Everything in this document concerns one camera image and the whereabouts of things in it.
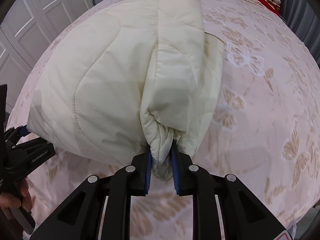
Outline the cream quilted zip jacket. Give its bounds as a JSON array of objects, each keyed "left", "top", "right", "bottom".
[{"left": 27, "top": 0, "right": 224, "bottom": 180}]

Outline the white panelled wardrobe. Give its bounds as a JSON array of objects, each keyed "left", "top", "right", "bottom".
[{"left": 1, "top": 0, "right": 93, "bottom": 113}]

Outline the person's left hand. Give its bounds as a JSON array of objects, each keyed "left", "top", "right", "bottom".
[{"left": 0, "top": 179, "right": 33, "bottom": 212}]

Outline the grey window curtain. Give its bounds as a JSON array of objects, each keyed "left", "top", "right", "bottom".
[{"left": 280, "top": 0, "right": 319, "bottom": 63}]

